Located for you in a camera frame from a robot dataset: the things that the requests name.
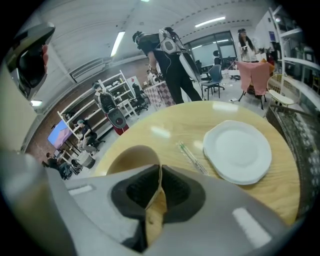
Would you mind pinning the metal mesh basket cart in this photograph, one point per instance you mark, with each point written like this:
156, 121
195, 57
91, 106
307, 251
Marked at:
295, 130

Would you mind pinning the grey woven basket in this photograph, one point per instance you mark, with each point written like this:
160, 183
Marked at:
86, 160

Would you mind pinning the wooden chopstick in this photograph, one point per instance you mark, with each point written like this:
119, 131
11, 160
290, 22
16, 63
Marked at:
190, 156

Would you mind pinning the ceiling tube light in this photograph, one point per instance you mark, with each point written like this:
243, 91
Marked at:
117, 43
209, 22

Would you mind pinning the round wooden table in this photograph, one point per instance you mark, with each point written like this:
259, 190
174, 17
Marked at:
180, 120

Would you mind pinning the wall air conditioner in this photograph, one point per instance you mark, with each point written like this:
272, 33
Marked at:
87, 68

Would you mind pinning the pink cloth on chair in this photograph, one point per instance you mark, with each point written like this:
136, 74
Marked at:
255, 77

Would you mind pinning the pink checkered cloth table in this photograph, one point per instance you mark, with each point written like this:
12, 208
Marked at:
162, 96

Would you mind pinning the blue chair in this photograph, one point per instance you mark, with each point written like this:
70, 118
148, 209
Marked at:
215, 75

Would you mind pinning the wall screen pink picture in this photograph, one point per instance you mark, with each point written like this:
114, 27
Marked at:
58, 136

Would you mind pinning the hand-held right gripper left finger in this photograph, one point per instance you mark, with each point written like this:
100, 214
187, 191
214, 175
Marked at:
87, 207

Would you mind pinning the white wall shelf unit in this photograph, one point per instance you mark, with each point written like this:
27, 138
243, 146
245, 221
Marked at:
117, 87

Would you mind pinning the white metal shelf rack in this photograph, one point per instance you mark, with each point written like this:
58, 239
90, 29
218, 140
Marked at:
291, 60

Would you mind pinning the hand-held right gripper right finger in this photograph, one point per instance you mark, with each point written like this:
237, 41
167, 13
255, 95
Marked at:
225, 225

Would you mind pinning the black office chair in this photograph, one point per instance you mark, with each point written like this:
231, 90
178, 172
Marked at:
140, 97

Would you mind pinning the small white table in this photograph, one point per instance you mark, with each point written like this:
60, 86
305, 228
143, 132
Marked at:
127, 103

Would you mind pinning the white round plate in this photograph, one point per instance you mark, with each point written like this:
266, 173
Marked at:
237, 150

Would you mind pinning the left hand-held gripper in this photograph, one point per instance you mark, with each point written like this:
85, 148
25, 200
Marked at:
12, 112

